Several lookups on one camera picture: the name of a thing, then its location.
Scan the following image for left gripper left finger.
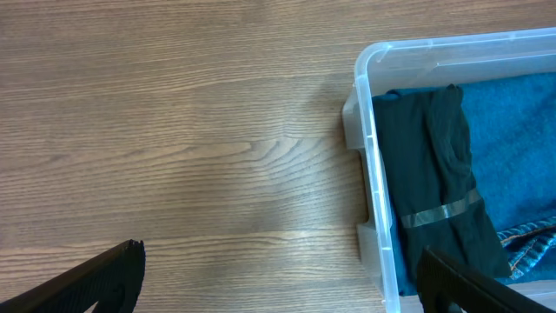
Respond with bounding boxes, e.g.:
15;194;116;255
1;240;145;313

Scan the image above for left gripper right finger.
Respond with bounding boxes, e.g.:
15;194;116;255
416;248;554;313

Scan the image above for small black cloth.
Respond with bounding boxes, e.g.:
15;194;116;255
373;85;511;279

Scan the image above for blue denim jeans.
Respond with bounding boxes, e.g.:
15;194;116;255
391;73;555;296

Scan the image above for clear plastic storage bin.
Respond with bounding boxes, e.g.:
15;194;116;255
342;28;555;313

